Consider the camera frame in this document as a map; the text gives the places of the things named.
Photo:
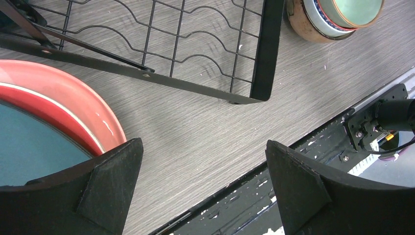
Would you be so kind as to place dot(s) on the pink round plate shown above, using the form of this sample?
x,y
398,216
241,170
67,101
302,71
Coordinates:
x,y
69,91

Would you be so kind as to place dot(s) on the teal square plate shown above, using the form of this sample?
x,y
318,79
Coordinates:
x,y
31,148

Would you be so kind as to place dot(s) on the brown striped bowl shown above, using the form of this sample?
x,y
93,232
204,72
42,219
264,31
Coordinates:
x,y
301,24

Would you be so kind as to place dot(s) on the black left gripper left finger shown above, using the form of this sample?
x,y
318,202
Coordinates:
x,y
90,198

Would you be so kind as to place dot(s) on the red round plate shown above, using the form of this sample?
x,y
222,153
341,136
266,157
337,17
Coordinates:
x,y
54,113

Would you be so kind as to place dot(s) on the black wire dish rack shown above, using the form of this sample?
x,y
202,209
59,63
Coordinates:
x,y
226,49

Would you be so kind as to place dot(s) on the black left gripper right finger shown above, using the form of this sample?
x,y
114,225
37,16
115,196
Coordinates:
x,y
316,199

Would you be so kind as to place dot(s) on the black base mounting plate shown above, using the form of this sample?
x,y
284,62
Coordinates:
x,y
249,206

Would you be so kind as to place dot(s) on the light green bowl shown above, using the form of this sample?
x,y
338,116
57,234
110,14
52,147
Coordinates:
x,y
352,13

